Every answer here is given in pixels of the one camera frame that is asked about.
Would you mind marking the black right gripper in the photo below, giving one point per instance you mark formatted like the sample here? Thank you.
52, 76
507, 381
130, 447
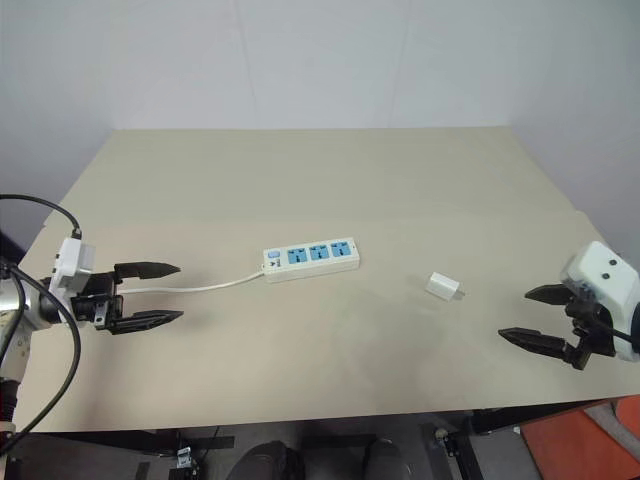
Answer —
590, 330

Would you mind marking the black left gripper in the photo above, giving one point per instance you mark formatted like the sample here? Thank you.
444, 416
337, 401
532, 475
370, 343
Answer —
95, 292

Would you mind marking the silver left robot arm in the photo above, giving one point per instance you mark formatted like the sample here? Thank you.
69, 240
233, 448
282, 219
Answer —
17, 320

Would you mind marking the white plug adapter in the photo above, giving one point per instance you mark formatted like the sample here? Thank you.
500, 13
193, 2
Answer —
442, 286

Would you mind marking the white power strip blue sockets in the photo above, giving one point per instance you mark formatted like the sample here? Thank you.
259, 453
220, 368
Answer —
320, 260

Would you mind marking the orange floor mat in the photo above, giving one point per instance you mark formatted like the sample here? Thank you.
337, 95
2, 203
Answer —
570, 450

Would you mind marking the white caster wheel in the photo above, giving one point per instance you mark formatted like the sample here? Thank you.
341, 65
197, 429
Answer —
441, 435

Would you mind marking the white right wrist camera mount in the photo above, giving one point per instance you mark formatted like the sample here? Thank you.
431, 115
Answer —
607, 280

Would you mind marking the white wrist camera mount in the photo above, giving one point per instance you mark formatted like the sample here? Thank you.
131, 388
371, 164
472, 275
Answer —
70, 262
607, 280

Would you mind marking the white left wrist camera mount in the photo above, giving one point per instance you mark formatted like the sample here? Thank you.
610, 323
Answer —
70, 262

